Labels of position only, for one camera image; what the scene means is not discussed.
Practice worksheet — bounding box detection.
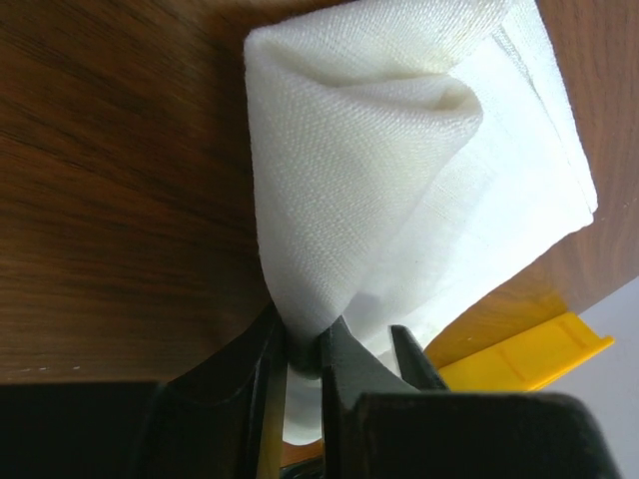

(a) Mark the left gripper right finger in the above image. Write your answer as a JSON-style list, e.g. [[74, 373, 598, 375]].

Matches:
[[319, 318, 414, 478]]

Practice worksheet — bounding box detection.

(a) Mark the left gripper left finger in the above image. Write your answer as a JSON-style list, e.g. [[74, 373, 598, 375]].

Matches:
[[149, 305, 288, 478]]

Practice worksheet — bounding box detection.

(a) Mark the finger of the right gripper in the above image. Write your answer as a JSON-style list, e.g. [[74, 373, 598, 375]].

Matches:
[[390, 325, 448, 391]]

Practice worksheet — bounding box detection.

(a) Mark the white cloth napkin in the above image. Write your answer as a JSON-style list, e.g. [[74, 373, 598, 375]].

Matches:
[[244, 1, 598, 445]]

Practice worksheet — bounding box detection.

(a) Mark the yellow plastic tray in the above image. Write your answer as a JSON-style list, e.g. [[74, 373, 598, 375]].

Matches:
[[438, 312, 615, 392]]

